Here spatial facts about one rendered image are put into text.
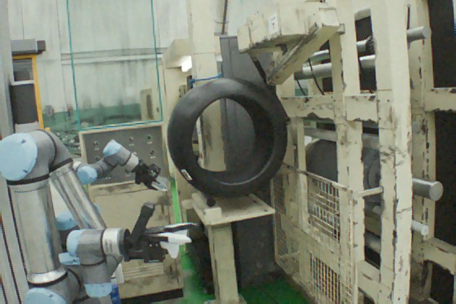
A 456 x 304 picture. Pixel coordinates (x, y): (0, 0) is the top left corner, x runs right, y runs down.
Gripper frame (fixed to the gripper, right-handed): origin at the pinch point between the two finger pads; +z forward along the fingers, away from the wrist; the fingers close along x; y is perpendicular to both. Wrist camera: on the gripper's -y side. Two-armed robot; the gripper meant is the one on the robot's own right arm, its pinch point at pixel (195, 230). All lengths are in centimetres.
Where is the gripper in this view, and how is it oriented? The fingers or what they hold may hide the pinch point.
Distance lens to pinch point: 95.6
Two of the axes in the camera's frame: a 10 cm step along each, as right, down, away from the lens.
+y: 0.9, 10.0, -0.3
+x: -0.3, -0.3, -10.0
